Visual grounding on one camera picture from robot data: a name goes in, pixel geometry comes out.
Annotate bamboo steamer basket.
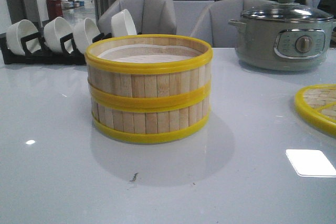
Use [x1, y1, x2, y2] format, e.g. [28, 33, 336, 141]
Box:
[84, 34, 214, 105]
[91, 97, 210, 144]

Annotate woven bamboo steamer lid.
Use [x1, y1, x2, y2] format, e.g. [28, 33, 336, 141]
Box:
[294, 84, 335, 137]

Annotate left grey chair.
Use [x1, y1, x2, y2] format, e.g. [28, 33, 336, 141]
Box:
[98, 0, 177, 35]

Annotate white bowl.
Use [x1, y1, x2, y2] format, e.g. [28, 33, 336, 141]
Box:
[111, 9, 137, 37]
[44, 17, 72, 53]
[6, 19, 38, 56]
[73, 18, 101, 54]

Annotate middle grey chair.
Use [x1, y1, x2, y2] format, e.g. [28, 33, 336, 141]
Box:
[190, 0, 273, 48]

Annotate grey electric cooking pot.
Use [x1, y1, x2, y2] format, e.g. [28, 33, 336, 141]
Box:
[228, 18, 335, 71]

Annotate black bowl rack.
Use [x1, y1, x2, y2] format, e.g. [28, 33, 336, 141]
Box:
[0, 26, 112, 66]

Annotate red bin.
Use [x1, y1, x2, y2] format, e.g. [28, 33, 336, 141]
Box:
[46, 0, 63, 21]

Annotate glass pot lid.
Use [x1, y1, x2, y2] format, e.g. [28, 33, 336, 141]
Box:
[241, 0, 333, 23]

